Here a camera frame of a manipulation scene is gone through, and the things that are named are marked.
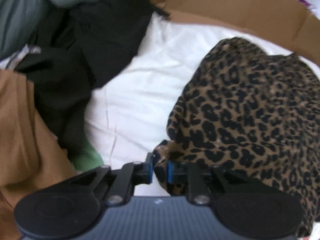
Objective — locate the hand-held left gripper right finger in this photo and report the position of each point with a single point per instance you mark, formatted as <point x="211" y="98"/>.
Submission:
<point x="170" y="171"/>

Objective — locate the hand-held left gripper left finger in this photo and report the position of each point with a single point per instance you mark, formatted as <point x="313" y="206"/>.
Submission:
<point x="150" y="170"/>

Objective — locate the leopard print skirt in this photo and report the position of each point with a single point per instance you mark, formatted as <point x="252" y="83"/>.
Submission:
<point x="250" y="105"/>

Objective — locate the cream printed blanket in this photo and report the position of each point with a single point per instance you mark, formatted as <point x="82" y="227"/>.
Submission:
<point x="140" y="92"/>

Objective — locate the black garment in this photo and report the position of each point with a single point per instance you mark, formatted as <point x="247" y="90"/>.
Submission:
<point x="75" y="67"/>

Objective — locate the brown garment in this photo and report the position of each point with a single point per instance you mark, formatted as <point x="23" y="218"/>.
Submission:
<point x="20" y="142"/>

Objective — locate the flat cardboard sheet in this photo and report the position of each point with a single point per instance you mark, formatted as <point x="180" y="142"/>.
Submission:
<point x="225" y="10"/>

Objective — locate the white patterned cloth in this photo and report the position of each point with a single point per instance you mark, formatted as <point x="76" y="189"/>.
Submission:
<point x="27" y="51"/>

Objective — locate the dark grey pillow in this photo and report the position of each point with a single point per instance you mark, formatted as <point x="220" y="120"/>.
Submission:
<point x="17" y="17"/>

